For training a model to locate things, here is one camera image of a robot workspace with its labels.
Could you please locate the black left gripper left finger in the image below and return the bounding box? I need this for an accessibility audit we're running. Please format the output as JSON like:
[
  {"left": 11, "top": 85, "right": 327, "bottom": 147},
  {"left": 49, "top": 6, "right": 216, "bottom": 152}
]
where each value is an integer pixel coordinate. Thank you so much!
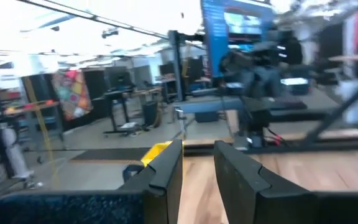
[{"left": 0, "top": 139, "right": 184, "bottom": 224}]

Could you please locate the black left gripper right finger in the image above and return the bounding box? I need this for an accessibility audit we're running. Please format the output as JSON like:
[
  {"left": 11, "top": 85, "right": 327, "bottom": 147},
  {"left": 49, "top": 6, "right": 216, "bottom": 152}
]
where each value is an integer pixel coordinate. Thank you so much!
[{"left": 213, "top": 140, "right": 358, "bottom": 224}]

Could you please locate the blue-screen computer monitor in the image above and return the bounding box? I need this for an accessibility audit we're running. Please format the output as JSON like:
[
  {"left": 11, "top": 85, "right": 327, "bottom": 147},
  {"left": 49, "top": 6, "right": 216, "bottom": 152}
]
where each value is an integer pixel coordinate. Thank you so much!
[{"left": 201, "top": 0, "right": 275, "bottom": 78}]

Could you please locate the grey monitor desk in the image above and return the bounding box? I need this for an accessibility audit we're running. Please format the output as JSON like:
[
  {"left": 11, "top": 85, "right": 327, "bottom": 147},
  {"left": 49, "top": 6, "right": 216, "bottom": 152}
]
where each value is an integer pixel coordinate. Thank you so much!
[{"left": 173, "top": 96, "right": 307, "bottom": 114}]

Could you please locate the black orange-edged floor mat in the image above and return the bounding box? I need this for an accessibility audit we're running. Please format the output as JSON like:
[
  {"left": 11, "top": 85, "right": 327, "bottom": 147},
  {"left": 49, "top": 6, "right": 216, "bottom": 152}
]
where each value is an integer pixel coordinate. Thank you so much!
[{"left": 70, "top": 147, "right": 152, "bottom": 162}]

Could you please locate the black metal pole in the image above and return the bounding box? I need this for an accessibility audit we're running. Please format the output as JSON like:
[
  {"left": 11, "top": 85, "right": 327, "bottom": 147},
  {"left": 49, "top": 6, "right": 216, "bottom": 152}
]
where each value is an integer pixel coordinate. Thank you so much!
[{"left": 167, "top": 30, "right": 186, "bottom": 102}]

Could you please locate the white cylinder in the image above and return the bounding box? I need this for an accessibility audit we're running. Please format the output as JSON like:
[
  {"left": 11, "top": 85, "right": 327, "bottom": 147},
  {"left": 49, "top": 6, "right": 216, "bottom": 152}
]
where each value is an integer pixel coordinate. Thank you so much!
[{"left": 0, "top": 123, "right": 33, "bottom": 180}]

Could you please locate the yellow plastic basket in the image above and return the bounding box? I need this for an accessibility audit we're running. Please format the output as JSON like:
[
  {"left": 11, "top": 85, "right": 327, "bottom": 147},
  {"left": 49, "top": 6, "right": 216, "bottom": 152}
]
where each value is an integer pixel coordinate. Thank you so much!
[{"left": 140, "top": 141, "right": 185, "bottom": 167}]

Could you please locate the wooden side table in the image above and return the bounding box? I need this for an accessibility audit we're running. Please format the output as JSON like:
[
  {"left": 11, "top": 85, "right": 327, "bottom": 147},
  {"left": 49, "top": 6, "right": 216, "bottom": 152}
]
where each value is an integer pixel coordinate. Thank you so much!
[{"left": 328, "top": 53, "right": 358, "bottom": 62}]

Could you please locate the black waste bin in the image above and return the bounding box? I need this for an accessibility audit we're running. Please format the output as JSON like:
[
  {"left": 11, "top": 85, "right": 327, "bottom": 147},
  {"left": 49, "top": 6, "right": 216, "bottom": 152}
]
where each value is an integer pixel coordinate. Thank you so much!
[{"left": 141, "top": 101, "right": 160, "bottom": 128}]

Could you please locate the colourful patchwork quilt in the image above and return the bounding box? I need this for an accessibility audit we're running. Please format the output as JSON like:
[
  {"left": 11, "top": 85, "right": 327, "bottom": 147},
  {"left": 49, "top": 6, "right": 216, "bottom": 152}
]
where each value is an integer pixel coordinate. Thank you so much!
[{"left": 51, "top": 70, "right": 93, "bottom": 121}]

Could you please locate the black standing desk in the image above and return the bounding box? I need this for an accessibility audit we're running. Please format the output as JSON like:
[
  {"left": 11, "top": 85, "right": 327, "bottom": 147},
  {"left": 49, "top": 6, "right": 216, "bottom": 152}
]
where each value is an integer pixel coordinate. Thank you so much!
[{"left": 103, "top": 86, "right": 165, "bottom": 138}]

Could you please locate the thin yellow hanging cable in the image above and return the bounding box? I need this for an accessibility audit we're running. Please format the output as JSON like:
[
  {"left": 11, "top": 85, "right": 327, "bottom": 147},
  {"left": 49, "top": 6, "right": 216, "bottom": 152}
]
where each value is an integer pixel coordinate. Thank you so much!
[{"left": 23, "top": 76, "right": 60, "bottom": 189}]

